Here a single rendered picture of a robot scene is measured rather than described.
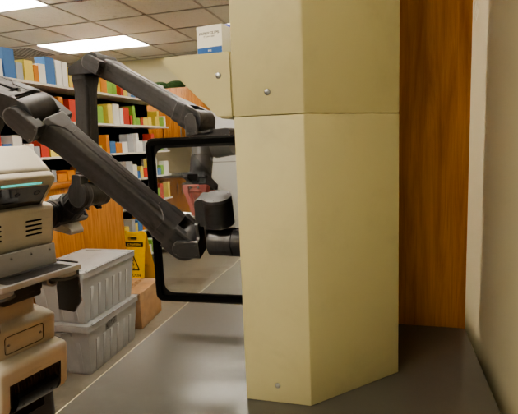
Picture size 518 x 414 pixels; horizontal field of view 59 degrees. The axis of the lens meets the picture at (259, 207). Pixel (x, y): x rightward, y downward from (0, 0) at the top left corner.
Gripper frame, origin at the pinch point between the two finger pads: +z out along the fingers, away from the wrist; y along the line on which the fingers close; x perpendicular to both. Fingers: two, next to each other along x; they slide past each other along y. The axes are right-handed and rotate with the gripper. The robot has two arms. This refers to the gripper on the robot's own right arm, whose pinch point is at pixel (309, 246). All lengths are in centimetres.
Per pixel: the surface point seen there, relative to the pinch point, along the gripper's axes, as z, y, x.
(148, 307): -162, 223, 107
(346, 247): 7.5, -8.5, -1.9
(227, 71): -10.5, -14.5, -30.1
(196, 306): -34.5, 26.0, 24.3
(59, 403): -155, 111, 121
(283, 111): -1.8, -14.4, -23.8
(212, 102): -13.1, -14.4, -25.4
